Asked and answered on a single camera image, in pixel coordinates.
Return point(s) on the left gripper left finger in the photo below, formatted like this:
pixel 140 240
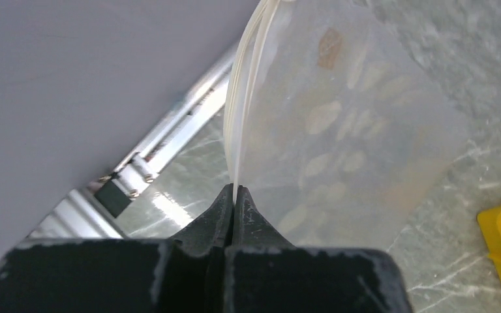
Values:
pixel 213 227

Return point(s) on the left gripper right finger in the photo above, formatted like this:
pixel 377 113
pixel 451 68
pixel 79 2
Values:
pixel 250 227

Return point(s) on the aluminium frame rail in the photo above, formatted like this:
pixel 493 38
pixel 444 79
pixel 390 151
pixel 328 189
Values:
pixel 83 213

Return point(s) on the clear zip top bag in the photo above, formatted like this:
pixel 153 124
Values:
pixel 337 133

